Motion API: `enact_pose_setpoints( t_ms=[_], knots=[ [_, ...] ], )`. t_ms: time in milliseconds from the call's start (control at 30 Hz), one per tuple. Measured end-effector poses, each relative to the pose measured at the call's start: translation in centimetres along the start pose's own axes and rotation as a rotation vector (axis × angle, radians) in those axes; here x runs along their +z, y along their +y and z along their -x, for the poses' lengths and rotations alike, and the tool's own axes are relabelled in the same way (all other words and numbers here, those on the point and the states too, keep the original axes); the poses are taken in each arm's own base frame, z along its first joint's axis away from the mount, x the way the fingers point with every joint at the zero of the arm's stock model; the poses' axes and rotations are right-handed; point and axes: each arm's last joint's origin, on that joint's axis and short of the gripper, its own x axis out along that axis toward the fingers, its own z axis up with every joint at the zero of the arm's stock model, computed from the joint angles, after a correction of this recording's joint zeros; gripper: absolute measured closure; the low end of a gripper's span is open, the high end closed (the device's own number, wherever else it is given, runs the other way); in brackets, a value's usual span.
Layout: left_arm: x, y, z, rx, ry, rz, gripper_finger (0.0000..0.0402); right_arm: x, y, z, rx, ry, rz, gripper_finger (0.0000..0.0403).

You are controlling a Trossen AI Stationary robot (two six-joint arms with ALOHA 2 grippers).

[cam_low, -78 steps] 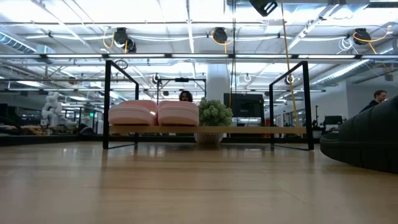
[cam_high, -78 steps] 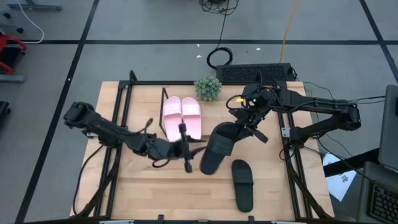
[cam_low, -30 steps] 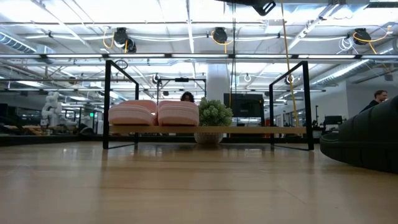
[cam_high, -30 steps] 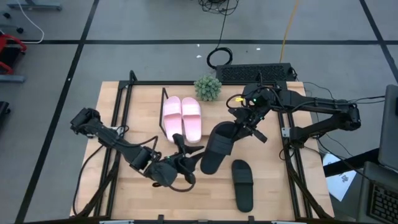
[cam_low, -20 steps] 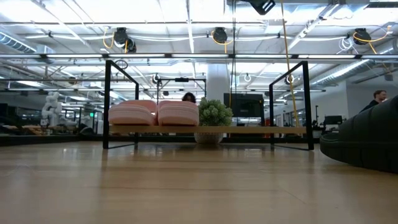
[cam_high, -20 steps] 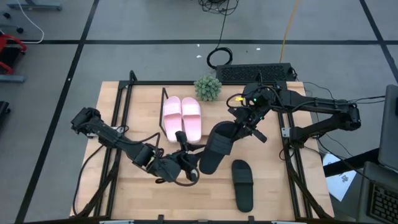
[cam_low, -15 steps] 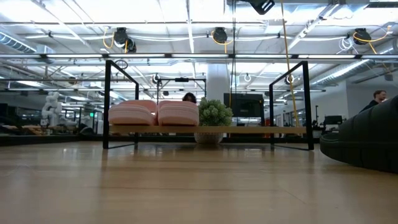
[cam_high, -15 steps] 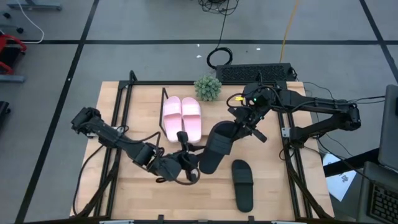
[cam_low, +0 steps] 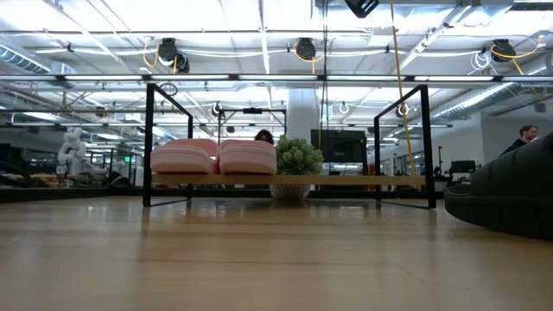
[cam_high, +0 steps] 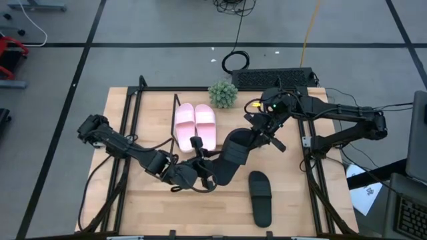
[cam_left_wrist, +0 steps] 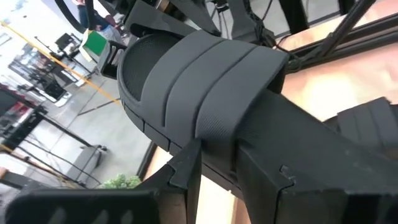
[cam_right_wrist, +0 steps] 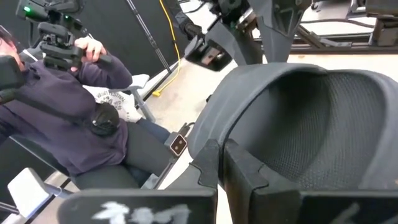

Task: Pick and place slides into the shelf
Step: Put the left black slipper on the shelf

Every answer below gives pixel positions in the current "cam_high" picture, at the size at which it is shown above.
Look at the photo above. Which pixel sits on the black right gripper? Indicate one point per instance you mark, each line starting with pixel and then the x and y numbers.
pixel 265 125

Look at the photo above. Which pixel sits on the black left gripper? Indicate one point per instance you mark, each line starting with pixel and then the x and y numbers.
pixel 191 175

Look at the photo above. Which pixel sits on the black slide sandal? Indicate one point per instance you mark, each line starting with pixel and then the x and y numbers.
pixel 233 153
pixel 260 200

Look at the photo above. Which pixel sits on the pink slide sandal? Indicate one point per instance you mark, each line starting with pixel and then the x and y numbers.
pixel 205 126
pixel 184 126

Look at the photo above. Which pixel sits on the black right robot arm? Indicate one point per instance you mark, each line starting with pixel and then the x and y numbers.
pixel 333 108

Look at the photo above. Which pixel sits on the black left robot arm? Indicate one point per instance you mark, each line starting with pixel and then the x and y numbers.
pixel 126 146

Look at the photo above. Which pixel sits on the black keyboard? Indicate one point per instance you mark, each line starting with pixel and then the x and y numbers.
pixel 267 78

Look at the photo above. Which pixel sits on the green potted succulent plant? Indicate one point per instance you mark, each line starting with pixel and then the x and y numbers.
pixel 223 93

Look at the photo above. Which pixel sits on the white paper sheet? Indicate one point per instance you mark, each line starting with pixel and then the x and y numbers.
pixel 365 196

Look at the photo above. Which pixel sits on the black desk bar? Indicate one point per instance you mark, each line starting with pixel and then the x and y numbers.
pixel 377 175

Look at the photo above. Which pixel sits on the grey desk unit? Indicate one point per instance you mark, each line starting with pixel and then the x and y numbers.
pixel 400 186

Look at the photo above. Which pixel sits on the grey laptop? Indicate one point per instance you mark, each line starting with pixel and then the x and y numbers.
pixel 418 140

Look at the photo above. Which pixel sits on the black chair base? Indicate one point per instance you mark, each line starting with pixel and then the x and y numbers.
pixel 4 118

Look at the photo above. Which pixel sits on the grey metal table foot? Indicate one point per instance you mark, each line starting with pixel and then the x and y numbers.
pixel 11 84
pixel 36 6

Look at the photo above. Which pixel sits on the red and black cart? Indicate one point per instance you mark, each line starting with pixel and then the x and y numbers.
pixel 10 60

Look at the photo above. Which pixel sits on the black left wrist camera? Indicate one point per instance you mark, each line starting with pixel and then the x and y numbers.
pixel 196 142

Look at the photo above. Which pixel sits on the wooden shelf with black frame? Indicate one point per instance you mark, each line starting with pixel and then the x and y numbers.
pixel 230 116

